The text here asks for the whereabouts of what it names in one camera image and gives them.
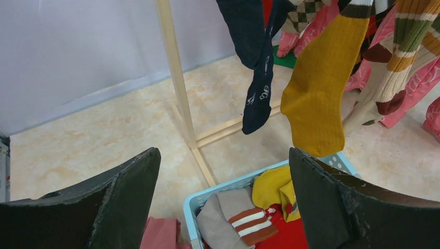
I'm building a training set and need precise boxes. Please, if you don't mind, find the argyle brown cream sock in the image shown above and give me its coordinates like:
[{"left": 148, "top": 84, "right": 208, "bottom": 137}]
[{"left": 281, "top": 0, "right": 332, "bottom": 34}]

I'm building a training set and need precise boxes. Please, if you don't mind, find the striped olive cream sock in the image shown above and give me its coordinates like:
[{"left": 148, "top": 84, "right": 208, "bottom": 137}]
[{"left": 342, "top": 1, "right": 439, "bottom": 136}]

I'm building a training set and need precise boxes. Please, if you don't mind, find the yellow sock in basket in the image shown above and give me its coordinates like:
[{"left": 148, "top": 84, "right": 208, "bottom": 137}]
[{"left": 252, "top": 165, "right": 300, "bottom": 223}]

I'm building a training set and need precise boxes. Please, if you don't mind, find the grey orange striped sock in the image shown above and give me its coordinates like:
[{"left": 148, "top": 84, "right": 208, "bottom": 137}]
[{"left": 196, "top": 188, "right": 278, "bottom": 248}]

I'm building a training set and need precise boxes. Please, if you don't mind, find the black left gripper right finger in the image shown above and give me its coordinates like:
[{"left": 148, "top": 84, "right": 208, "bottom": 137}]
[{"left": 289, "top": 148, "right": 439, "bottom": 248}]

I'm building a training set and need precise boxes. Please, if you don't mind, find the pink cloth on floor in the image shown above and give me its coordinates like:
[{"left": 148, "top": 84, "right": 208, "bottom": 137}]
[{"left": 140, "top": 217, "right": 192, "bottom": 249}]

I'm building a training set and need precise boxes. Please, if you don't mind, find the light blue plastic basket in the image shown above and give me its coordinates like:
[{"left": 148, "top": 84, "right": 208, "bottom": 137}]
[{"left": 183, "top": 151, "right": 360, "bottom": 249}]

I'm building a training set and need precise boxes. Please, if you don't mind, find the red cloth in basket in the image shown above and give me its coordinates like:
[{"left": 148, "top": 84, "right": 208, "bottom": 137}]
[{"left": 255, "top": 204, "right": 308, "bottom": 249}]

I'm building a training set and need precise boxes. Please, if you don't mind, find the green hanging garment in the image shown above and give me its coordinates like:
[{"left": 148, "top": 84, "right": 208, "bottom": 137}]
[{"left": 273, "top": 45, "right": 297, "bottom": 68}]

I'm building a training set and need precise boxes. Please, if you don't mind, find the navy blue patterned sock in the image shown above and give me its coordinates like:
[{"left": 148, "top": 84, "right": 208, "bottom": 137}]
[{"left": 216, "top": 0, "right": 296, "bottom": 134}]

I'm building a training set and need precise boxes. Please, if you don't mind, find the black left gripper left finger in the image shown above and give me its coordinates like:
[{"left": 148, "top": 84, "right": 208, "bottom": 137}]
[{"left": 1, "top": 147, "right": 161, "bottom": 248}]

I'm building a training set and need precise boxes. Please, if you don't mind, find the mustard yellow ribbed sock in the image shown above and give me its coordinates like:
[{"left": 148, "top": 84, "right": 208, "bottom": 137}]
[{"left": 281, "top": 1, "right": 373, "bottom": 157}]

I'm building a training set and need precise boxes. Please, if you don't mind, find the light wooden clothes rack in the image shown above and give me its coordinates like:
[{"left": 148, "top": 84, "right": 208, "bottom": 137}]
[{"left": 155, "top": 0, "right": 283, "bottom": 188}]

